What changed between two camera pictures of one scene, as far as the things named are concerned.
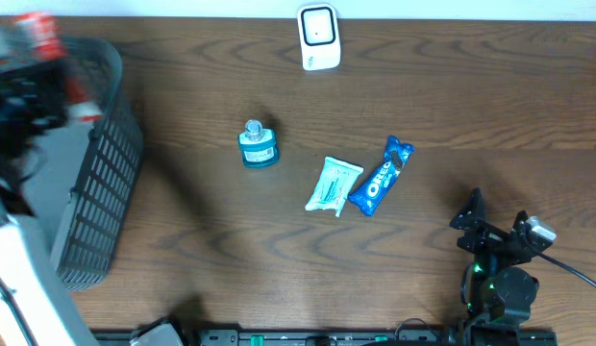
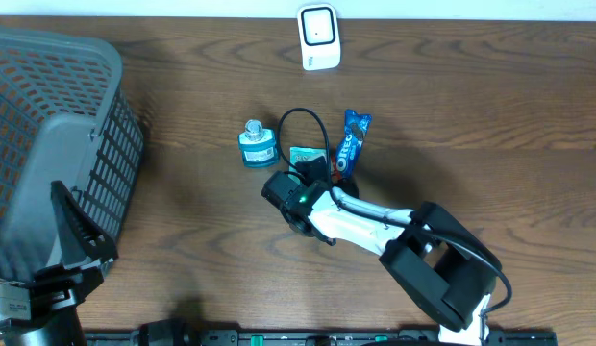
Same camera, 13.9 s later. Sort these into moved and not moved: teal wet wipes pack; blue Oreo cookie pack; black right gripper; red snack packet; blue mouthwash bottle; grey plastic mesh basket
Moved: red snack packet; blue Oreo cookie pack; teal wet wipes pack; black right gripper
Not moved: blue mouthwash bottle; grey plastic mesh basket
